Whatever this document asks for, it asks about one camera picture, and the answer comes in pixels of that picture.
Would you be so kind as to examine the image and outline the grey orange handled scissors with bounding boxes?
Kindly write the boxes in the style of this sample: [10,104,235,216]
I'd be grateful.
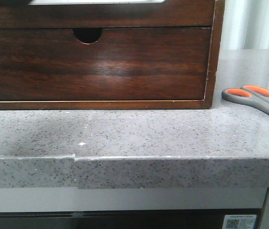
[221,85,269,115]

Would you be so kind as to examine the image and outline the dark wooden drawer cabinet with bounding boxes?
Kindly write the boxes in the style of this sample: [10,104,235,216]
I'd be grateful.
[0,0,225,110]

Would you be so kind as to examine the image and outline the dark under-counter appliance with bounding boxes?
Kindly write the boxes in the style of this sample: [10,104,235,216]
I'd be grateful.
[0,208,261,229]

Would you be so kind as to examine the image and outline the white QR code sticker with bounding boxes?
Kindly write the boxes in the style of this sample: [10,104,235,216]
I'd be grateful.
[222,215,257,229]

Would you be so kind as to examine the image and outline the dark wood drawer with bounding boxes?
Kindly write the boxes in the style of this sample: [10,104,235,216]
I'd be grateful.
[0,27,211,101]
[0,0,215,29]

